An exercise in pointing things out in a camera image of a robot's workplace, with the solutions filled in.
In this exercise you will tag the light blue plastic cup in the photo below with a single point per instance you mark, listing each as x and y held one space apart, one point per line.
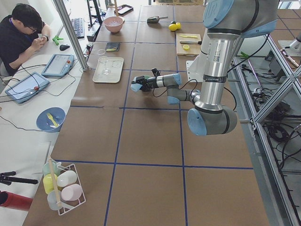
136 87

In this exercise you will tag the white plastic cup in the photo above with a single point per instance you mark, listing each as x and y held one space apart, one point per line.
67 178

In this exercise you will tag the cream serving tray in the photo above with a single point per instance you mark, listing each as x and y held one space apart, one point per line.
115 64

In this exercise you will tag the yellow plastic knife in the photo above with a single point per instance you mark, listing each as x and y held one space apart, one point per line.
188 36

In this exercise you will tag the seated person black shirt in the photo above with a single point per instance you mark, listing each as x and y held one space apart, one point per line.
22 34

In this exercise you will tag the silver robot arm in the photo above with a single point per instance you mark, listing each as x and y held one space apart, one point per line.
227 23

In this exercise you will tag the black handled metal knife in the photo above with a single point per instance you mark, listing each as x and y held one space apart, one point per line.
191 42

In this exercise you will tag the pink plastic cup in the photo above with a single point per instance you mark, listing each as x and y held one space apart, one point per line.
71 192

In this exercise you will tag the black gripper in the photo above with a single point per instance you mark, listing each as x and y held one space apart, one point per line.
150 82

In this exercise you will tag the pale green plastic cup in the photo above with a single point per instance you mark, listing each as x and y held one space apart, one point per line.
46 168

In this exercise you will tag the metal ice scoop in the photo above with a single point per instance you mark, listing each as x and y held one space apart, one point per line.
155 19

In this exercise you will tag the dark grey folded cloth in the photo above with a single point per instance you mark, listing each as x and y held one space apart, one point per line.
112 46

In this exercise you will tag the black keyboard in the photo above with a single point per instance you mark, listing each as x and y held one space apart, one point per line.
78 27

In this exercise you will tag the yellow lemon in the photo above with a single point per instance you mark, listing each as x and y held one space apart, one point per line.
173 27
178 25

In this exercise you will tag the teach pendant tablet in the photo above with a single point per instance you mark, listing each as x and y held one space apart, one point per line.
58 66
26 88

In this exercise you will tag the white wire cup rack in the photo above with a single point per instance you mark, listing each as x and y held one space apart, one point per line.
54 199

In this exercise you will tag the wooden cutting board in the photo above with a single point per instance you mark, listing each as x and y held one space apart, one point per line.
194 49

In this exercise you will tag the pink bowl with ice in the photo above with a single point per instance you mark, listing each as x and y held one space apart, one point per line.
114 23

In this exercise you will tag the black camera tripod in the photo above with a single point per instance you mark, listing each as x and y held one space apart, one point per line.
8 177

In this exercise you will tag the yellow plastic fork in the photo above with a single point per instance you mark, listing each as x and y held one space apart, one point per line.
50 117

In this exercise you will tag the near teach pendant tablet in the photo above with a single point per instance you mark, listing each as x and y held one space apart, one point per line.
26 88

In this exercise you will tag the yellow lemon lower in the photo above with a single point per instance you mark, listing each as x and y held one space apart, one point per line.
178 25

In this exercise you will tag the blue bowl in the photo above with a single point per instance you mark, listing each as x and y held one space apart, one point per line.
46 125

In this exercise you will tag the far teach pendant tablet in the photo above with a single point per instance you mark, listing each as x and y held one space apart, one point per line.
58 66

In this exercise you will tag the halved lemon slice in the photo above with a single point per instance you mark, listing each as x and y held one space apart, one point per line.
186 47

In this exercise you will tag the yellow plastic cup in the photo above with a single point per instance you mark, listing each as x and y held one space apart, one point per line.
48 183

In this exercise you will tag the aluminium frame post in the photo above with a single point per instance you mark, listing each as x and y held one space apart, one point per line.
60 7

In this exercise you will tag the clear wine glass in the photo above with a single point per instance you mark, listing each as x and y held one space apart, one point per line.
103 61

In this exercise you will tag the yellow lemon upper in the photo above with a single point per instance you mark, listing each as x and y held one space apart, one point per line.
173 27

